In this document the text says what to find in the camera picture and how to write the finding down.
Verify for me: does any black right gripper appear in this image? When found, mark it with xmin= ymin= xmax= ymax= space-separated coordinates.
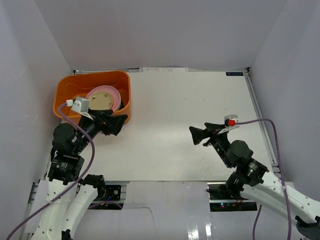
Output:
xmin=188 ymin=122 xmax=232 ymax=169

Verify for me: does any beige floral small plate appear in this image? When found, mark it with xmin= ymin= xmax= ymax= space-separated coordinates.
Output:
xmin=88 ymin=91 xmax=114 ymax=111

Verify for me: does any pink round plate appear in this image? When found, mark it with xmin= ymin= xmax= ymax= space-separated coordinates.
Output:
xmin=85 ymin=85 xmax=121 ymax=112

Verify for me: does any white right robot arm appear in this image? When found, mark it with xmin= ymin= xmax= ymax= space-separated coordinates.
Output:
xmin=189 ymin=119 xmax=320 ymax=240

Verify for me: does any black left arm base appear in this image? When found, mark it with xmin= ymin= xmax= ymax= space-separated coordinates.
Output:
xmin=94 ymin=184 xmax=122 ymax=201

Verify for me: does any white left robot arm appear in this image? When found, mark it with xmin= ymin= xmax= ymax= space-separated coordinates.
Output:
xmin=31 ymin=110 xmax=128 ymax=240

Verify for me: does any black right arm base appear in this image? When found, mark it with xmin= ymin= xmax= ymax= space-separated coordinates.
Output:
xmin=206 ymin=182 xmax=258 ymax=213

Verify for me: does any orange plastic bin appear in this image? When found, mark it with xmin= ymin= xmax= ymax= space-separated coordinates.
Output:
xmin=53 ymin=70 xmax=132 ymax=123

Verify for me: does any white paper sheet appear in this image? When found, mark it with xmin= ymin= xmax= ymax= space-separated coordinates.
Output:
xmin=139 ymin=67 xmax=189 ymax=73

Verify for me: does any small blue label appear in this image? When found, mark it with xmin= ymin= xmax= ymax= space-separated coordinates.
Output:
xmin=226 ymin=71 xmax=244 ymax=77

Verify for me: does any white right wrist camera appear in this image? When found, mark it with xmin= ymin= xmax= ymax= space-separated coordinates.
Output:
xmin=217 ymin=114 xmax=240 ymax=135

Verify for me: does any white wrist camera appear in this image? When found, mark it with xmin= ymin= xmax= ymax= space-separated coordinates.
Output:
xmin=217 ymin=114 xmax=240 ymax=135
xmin=66 ymin=96 xmax=93 ymax=120

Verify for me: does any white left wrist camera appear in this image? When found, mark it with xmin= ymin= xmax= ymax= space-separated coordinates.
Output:
xmin=66 ymin=96 xmax=93 ymax=120

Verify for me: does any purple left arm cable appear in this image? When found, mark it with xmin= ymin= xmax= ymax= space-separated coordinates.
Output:
xmin=6 ymin=99 xmax=123 ymax=240

